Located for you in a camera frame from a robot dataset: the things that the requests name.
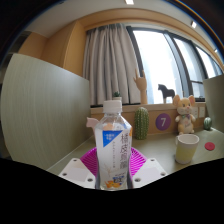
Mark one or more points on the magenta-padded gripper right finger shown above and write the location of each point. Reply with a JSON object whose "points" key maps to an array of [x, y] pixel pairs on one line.
{"points": [[150, 171]]}

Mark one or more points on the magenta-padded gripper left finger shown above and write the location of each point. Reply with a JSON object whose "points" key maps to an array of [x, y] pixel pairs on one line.
{"points": [[76, 171]]}

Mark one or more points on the clear plastic drink bottle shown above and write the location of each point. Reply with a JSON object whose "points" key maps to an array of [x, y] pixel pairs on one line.
{"points": [[112, 150]]}

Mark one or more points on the pale yellow cup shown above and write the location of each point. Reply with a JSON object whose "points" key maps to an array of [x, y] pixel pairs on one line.
{"points": [[186, 150]]}

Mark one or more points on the tall green cactus figure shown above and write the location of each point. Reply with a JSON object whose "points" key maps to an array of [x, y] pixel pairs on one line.
{"points": [[141, 124]]}

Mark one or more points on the purple round number disc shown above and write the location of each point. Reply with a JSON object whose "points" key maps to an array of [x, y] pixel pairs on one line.
{"points": [[163, 121]]}

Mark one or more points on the flat round red coaster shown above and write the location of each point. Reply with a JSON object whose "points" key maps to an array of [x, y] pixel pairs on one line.
{"points": [[209, 146]]}

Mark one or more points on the beige plush mouse toy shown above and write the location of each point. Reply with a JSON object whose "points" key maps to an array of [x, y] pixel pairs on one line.
{"points": [[185, 115]]}

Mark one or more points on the grey-green desk partition panel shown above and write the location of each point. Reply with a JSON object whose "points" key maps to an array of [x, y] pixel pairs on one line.
{"points": [[43, 113], [215, 100]]}

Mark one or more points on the round green cactus figure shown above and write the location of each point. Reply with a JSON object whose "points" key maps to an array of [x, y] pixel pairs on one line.
{"points": [[207, 123]]}

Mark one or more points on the black horse figurine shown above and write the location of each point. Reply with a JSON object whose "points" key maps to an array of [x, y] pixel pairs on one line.
{"points": [[165, 92]]}

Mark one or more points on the small plant in white pot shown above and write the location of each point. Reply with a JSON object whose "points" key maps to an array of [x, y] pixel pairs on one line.
{"points": [[117, 97]]}

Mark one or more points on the wooden hand model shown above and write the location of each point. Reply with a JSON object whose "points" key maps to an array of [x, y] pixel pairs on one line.
{"points": [[142, 88]]}

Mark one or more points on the dark-framed window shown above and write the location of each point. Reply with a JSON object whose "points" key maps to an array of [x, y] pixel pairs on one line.
{"points": [[160, 63]]}

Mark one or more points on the grey window curtain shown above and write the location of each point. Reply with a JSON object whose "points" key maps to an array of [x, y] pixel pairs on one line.
{"points": [[110, 66]]}

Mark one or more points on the ceiling lights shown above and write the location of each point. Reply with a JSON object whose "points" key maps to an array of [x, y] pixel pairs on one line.
{"points": [[193, 24]]}

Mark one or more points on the white wall socket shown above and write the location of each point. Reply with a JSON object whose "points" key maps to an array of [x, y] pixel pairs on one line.
{"points": [[195, 112], [202, 112]]}

